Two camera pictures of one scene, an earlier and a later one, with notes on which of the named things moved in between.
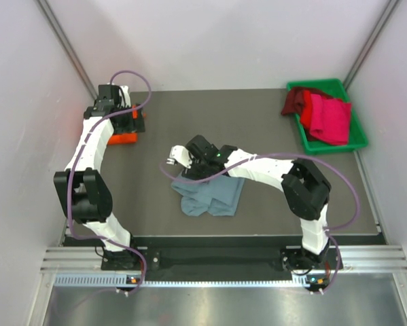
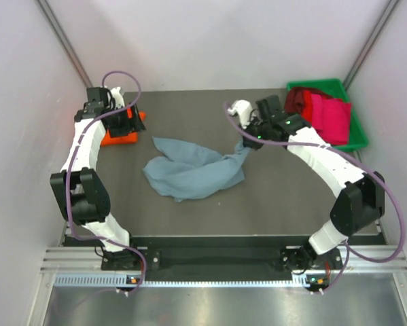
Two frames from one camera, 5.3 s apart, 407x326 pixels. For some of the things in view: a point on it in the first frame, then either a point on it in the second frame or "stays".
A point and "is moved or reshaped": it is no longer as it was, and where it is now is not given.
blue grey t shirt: [219, 195] is moved or reshaped
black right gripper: [192, 174] → [252, 144]
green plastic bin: [357, 136] stays
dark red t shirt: [295, 102] stays
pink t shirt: [330, 119] stays
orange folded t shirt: [117, 138] stays
